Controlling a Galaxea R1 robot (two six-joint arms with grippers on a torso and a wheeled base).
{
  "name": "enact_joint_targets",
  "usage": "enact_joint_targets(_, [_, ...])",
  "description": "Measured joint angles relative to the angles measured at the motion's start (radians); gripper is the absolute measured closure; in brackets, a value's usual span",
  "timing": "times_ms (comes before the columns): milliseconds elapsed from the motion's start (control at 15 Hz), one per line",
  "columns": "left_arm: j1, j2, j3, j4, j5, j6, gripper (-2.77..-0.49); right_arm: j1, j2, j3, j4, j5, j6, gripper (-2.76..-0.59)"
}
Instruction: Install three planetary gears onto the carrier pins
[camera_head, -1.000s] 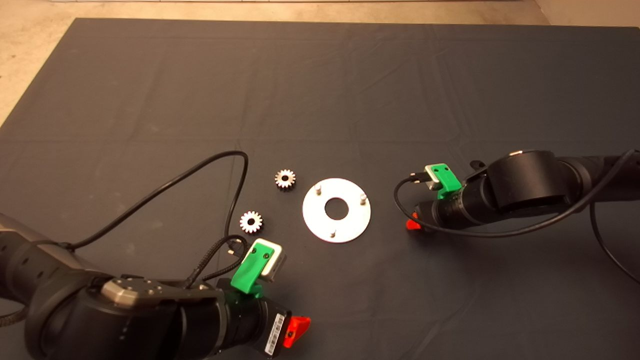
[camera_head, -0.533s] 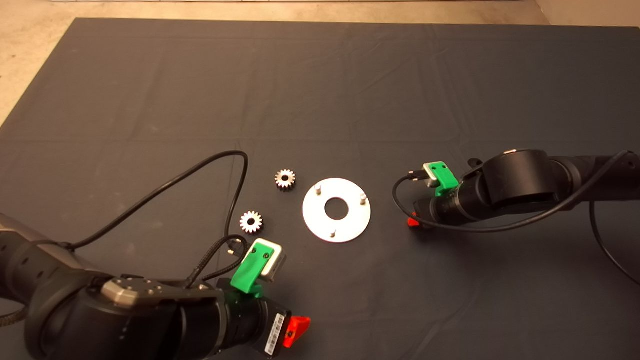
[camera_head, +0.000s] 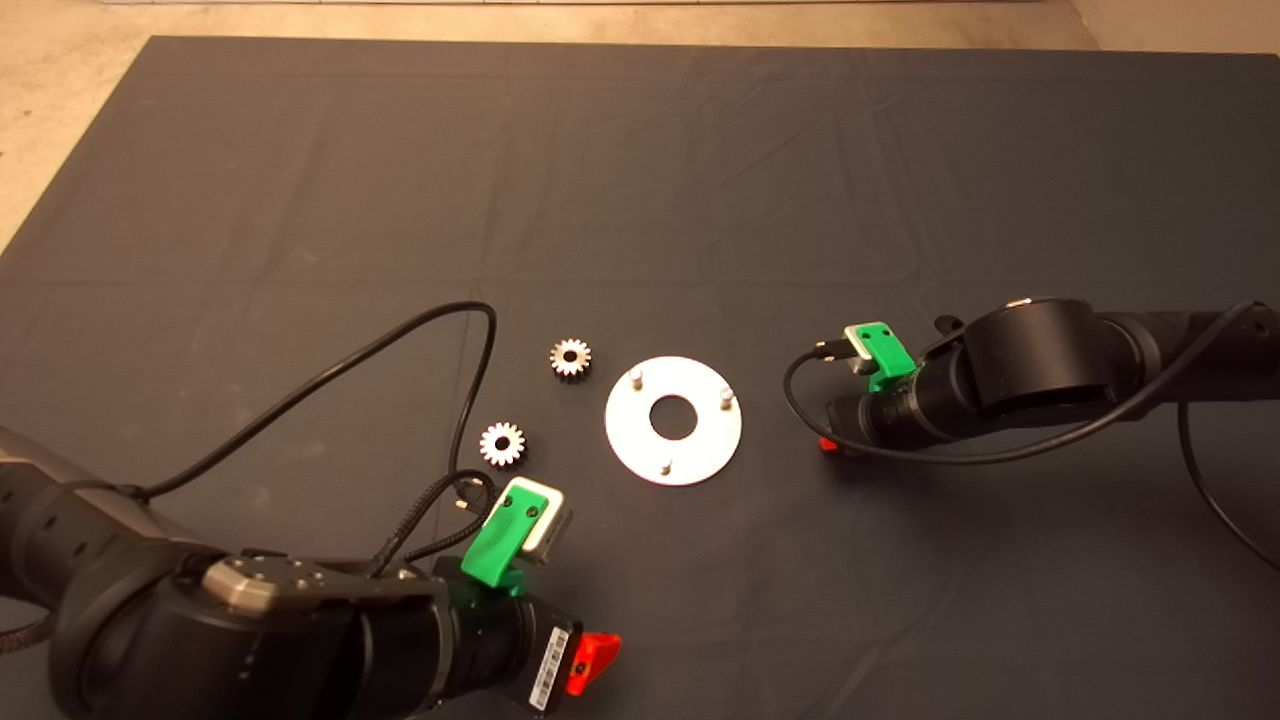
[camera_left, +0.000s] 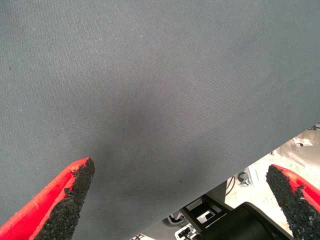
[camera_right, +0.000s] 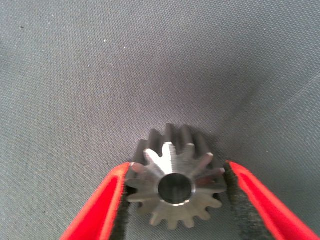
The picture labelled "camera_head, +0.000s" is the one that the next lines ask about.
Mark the round metal carrier plate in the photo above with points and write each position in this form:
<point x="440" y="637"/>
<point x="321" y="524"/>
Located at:
<point x="640" y="440"/>

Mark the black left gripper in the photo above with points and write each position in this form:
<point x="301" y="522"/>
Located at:
<point x="500" y="650"/>

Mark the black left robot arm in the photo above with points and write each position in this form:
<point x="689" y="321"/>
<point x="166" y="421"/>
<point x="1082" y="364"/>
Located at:
<point x="150" y="620"/>

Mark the small silver camera box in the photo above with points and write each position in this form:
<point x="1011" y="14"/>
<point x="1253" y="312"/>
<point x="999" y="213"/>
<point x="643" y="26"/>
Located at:
<point x="552" y="525"/>
<point x="862" y="362"/>

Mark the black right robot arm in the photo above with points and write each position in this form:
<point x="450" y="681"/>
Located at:
<point x="1040" y="355"/>

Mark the small steel planetary gear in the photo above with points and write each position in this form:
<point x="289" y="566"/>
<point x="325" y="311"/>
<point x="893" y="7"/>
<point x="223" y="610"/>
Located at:
<point x="560" y="357"/>
<point x="490" y="444"/>

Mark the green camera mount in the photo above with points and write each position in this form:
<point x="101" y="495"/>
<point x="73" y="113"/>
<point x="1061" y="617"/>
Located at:
<point x="890" y="350"/>
<point x="495" y="545"/>

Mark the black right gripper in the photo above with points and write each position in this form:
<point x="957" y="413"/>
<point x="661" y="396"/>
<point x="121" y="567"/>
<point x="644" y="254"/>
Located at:
<point x="890" y="415"/>

